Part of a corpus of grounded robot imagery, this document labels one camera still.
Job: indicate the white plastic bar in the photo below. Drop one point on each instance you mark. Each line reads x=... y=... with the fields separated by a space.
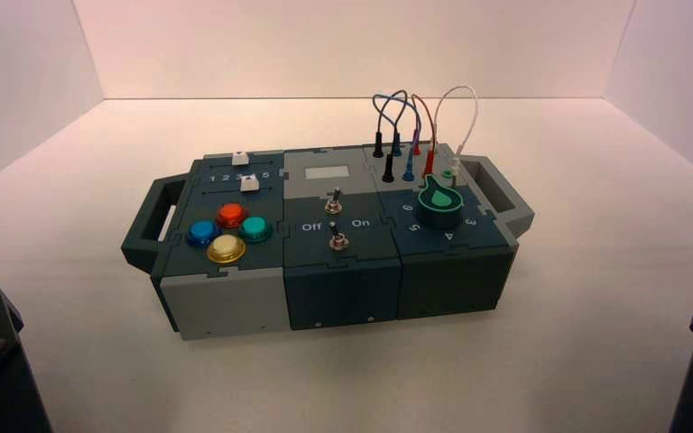
x=167 y=222

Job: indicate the yellow push button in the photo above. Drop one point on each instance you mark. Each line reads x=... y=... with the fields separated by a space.
x=226 y=247

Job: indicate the grey and teal task box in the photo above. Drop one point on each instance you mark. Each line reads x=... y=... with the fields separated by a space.
x=334 y=287

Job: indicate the teal push button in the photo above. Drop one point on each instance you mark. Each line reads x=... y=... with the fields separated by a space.
x=255 y=228

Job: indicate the dark green rotary knob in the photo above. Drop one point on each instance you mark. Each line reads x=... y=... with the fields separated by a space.
x=440 y=209

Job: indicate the orange push button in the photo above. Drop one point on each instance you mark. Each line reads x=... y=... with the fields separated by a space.
x=231 y=214

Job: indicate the white slider knob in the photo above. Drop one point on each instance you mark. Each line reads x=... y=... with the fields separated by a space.
x=250 y=184
x=239 y=158

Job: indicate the metal toggle switch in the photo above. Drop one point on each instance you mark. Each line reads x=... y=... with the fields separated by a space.
x=338 y=239
x=333 y=203

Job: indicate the blue push button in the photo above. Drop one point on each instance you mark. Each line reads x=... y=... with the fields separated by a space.
x=203 y=232

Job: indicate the grey display screen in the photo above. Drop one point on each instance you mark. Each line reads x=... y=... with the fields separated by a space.
x=327 y=173

